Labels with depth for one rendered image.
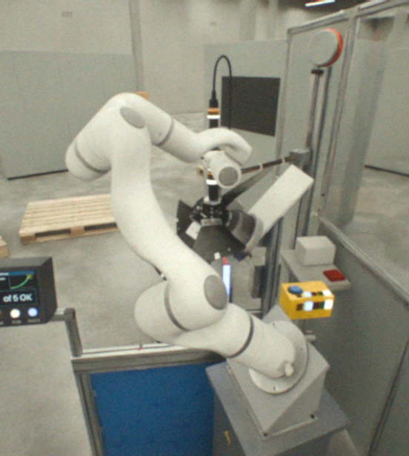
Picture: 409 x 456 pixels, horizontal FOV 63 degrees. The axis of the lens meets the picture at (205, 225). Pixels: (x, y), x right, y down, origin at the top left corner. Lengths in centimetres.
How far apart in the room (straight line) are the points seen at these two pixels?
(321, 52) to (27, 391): 249
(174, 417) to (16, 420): 108
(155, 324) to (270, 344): 30
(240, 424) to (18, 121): 616
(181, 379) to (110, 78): 618
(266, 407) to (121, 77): 663
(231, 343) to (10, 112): 614
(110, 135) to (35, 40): 1284
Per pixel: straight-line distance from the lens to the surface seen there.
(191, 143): 96
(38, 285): 113
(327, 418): 109
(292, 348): 95
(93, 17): 1414
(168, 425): 165
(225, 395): 108
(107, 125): 70
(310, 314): 127
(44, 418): 234
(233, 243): 127
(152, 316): 73
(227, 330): 78
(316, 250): 179
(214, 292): 66
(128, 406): 154
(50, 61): 672
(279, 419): 97
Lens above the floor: 178
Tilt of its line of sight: 25 degrees down
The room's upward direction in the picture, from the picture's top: straight up
